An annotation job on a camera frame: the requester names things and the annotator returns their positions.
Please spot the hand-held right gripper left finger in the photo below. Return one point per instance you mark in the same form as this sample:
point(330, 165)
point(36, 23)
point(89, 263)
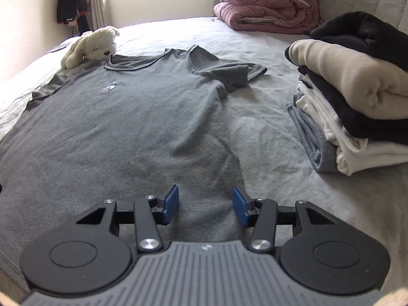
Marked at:
point(170, 204)

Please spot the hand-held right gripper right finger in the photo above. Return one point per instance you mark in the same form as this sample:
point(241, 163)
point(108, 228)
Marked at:
point(240, 205)

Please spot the grey t-shirt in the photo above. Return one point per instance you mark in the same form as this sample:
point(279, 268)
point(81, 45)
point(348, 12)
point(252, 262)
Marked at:
point(127, 127)

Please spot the hanging dark clothes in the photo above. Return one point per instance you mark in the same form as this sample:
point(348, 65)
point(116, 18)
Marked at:
point(70, 3)

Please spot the grey folded garment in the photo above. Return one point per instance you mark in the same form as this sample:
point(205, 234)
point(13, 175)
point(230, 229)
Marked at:
point(314, 146)

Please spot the grey bed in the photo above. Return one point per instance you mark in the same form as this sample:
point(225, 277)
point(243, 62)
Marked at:
point(255, 108)

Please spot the white folded garment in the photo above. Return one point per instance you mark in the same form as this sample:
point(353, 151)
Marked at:
point(350, 156)

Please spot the white plush toy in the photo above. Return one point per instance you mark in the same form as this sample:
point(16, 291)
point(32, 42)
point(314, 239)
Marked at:
point(92, 46)

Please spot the dark flat object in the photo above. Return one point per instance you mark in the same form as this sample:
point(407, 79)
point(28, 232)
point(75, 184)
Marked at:
point(59, 47)

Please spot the pink folded quilt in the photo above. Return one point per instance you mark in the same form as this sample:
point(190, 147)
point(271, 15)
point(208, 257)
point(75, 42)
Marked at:
point(271, 9)

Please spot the black fleece folded garment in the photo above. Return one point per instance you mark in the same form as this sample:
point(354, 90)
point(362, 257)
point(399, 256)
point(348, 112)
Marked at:
point(360, 28)

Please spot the grey curtain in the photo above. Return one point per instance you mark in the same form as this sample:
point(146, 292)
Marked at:
point(97, 3)

